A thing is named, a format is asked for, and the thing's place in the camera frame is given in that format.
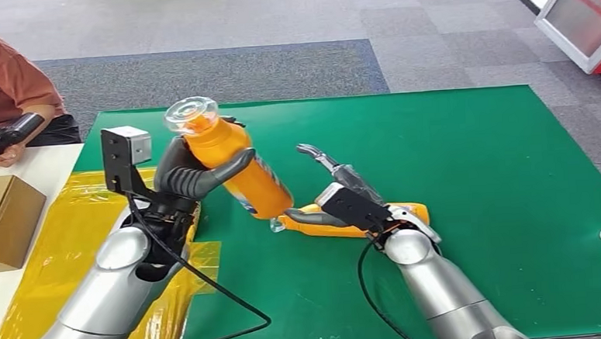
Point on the black handheld device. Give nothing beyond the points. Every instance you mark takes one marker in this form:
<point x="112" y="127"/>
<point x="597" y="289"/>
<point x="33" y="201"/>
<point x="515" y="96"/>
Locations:
<point x="20" y="127"/>

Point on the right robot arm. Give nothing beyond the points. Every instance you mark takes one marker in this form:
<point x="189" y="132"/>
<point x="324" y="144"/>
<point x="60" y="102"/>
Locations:
<point x="440" y="284"/>

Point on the person's hand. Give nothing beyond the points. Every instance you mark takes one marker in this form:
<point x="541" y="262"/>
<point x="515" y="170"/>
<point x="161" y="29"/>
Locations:
<point x="4" y="155"/>

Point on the green table mat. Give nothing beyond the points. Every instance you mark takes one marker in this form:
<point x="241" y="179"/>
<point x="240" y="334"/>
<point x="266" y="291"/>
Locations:
<point x="459" y="155"/>

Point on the brown cardboard box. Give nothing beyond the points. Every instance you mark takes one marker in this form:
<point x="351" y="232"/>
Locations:
<point x="5" y="220"/>

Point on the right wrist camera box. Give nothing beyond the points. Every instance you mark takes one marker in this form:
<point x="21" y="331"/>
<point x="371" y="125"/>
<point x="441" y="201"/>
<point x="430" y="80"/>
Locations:
<point x="354" y="206"/>

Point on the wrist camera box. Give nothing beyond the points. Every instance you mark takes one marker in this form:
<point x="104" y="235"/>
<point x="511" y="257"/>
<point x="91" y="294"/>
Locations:
<point x="137" y="146"/>
<point x="354" y="206"/>

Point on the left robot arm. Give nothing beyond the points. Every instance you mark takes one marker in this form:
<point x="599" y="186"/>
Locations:
<point x="106" y="297"/>

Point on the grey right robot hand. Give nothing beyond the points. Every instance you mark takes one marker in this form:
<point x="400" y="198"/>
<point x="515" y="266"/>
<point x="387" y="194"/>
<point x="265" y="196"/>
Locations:
<point x="355" y="181"/>

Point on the yellow plastic sheet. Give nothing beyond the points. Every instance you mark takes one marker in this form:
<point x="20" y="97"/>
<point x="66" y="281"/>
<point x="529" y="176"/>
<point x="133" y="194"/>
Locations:
<point x="53" y="253"/>

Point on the white red fire extinguisher cabinet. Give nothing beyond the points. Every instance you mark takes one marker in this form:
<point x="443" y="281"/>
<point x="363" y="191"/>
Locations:
<point x="581" y="20"/>

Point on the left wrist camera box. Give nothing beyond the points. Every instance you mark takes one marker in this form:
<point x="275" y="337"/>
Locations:
<point x="137" y="146"/>

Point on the person's forearm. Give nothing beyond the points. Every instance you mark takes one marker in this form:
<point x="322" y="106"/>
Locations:
<point x="40" y="111"/>

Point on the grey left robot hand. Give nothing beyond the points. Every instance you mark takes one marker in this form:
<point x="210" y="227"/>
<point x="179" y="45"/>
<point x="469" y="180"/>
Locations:
<point x="177" y="175"/>

